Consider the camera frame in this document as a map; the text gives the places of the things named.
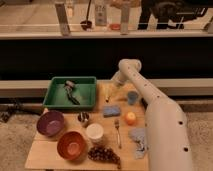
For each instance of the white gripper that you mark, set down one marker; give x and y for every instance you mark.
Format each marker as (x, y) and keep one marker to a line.
(119, 79)

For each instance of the pale yellow banana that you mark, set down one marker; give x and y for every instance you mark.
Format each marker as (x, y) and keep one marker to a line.
(107, 92)

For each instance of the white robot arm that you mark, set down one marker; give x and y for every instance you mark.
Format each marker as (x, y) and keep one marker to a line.
(166, 123)

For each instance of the blue cup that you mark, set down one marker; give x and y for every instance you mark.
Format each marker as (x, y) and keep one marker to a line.
(132, 97)

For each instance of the small metal cup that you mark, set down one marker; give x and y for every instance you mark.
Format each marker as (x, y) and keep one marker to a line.
(83, 118)

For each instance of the white cup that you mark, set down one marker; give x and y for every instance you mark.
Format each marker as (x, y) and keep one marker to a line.
(95, 132)

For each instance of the blue sponge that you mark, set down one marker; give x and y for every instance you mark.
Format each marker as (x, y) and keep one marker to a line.
(110, 111)

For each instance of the orange fruit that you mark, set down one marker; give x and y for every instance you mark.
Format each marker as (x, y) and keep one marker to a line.
(130, 118)

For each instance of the grey black tool in tray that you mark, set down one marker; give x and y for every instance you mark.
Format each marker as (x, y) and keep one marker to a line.
(69, 86)

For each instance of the blue grey cloth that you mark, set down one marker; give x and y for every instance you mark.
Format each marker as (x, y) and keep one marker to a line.
(138, 136)

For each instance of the wooden board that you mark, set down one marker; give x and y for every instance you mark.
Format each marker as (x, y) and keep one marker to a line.
(116, 150)

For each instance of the green plastic tray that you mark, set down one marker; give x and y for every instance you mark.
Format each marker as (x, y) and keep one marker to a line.
(84, 91)

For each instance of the dark grape bunch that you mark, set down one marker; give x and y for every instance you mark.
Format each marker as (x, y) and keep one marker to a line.
(103, 154)

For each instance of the orange bowl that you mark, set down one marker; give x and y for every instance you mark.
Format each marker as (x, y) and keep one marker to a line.
(71, 145)

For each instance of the purple bowl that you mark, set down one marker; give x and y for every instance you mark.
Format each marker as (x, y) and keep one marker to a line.
(50, 123)

